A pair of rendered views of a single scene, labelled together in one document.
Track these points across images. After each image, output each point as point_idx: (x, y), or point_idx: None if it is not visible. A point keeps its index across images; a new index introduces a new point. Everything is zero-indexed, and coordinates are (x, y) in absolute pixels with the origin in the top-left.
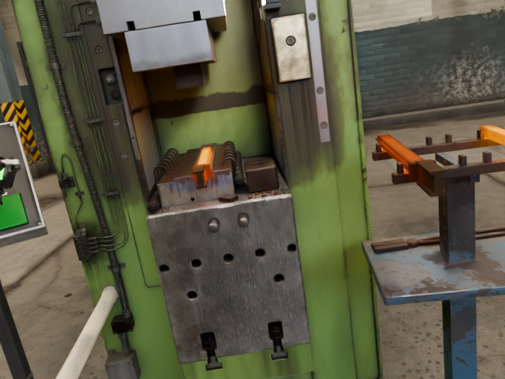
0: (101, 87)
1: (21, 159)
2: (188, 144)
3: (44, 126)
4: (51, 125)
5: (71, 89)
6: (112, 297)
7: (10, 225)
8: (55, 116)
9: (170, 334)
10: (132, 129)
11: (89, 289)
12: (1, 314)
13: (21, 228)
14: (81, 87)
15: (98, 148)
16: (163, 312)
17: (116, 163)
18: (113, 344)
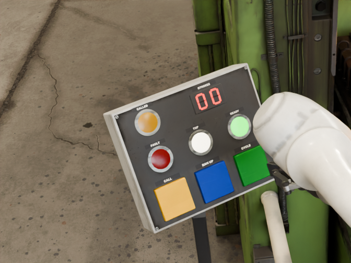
0: (311, 1)
1: (258, 106)
2: (345, 20)
3: (238, 40)
4: (246, 39)
5: (278, 4)
6: (278, 204)
7: (258, 179)
8: (254, 30)
9: (319, 232)
10: (335, 46)
11: (248, 192)
12: (205, 236)
13: (265, 180)
14: (289, 2)
15: (292, 64)
16: (318, 214)
17: (307, 78)
18: (260, 240)
